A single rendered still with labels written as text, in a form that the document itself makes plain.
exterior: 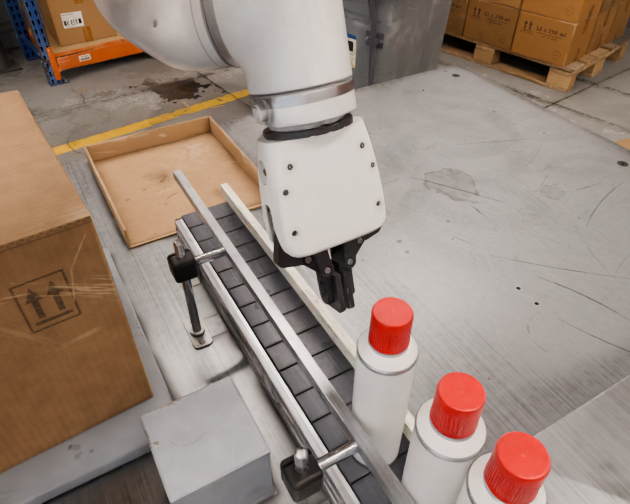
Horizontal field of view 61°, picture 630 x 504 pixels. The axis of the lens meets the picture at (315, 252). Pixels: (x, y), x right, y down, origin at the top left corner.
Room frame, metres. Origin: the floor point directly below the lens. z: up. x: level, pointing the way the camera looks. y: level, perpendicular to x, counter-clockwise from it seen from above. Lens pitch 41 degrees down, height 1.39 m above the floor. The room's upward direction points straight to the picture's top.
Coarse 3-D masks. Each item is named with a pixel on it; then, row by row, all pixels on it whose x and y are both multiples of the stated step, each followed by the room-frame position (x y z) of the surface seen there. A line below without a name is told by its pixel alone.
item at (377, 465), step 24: (192, 192) 0.62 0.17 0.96; (216, 240) 0.52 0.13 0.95; (240, 264) 0.47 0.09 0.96; (264, 312) 0.40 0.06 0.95; (288, 336) 0.36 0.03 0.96; (312, 360) 0.33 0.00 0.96; (312, 384) 0.31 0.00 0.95; (336, 408) 0.27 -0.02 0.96; (360, 432) 0.25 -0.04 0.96; (384, 480) 0.21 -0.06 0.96
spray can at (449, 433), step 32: (448, 384) 0.21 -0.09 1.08; (480, 384) 0.21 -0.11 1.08; (416, 416) 0.22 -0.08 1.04; (448, 416) 0.19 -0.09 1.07; (480, 416) 0.20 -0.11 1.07; (416, 448) 0.20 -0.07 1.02; (448, 448) 0.19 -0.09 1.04; (480, 448) 0.19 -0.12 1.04; (416, 480) 0.19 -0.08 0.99; (448, 480) 0.18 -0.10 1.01
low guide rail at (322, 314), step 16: (224, 192) 0.69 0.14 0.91; (240, 208) 0.64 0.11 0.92; (256, 224) 0.61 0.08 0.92; (272, 256) 0.55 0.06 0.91; (288, 272) 0.50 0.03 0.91; (304, 288) 0.47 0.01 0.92; (320, 304) 0.45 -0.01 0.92; (320, 320) 0.43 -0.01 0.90; (336, 320) 0.42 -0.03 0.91; (336, 336) 0.40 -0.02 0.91; (352, 352) 0.37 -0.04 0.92
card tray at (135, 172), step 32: (160, 128) 0.98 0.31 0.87; (192, 128) 1.01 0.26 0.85; (96, 160) 0.91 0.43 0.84; (128, 160) 0.91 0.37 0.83; (160, 160) 0.91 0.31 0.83; (192, 160) 0.91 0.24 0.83; (224, 160) 0.91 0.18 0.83; (128, 192) 0.80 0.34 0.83; (160, 192) 0.80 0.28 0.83; (256, 192) 0.80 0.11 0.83; (128, 224) 0.71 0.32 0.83; (160, 224) 0.71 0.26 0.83
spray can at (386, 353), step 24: (384, 312) 0.28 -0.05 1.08; (408, 312) 0.28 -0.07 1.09; (360, 336) 0.29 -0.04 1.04; (384, 336) 0.27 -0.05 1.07; (408, 336) 0.27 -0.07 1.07; (360, 360) 0.27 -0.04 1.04; (384, 360) 0.26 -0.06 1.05; (408, 360) 0.26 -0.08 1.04; (360, 384) 0.27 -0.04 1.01; (384, 384) 0.26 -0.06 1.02; (408, 384) 0.26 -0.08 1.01; (360, 408) 0.26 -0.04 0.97; (384, 408) 0.25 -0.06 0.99; (384, 432) 0.25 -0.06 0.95; (360, 456) 0.26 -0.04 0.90; (384, 456) 0.26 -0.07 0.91
